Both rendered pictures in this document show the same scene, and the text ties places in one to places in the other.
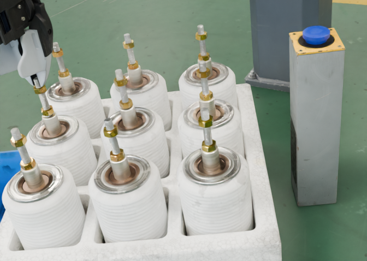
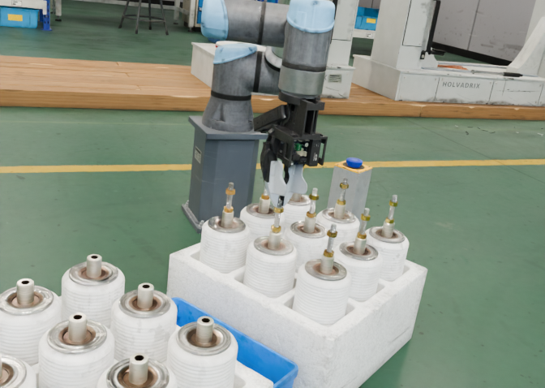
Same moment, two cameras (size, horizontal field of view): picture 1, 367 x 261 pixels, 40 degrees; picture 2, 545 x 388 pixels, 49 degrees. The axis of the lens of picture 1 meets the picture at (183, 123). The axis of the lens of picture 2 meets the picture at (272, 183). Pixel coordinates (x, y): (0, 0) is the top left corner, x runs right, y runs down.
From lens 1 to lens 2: 110 cm
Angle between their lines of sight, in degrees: 55
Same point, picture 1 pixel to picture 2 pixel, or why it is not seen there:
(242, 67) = (177, 223)
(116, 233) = (367, 292)
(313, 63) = (362, 178)
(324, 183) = not seen: hidden behind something
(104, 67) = (40, 249)
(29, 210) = (347, 282)
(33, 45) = (298, 171)
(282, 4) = (238, 159)
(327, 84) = (363, 191)
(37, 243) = (340, 314)
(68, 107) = (246, 234)
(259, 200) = not seen: hidden behind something
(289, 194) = not seen: hidden behind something
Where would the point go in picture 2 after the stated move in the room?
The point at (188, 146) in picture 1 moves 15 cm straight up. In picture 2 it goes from (341, 238) to (353, 172)
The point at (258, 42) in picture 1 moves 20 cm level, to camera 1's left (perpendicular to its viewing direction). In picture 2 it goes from (212, 193) to (165, 212)
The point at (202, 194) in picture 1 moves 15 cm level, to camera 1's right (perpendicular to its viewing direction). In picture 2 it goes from (402, 247) to (426, 226)
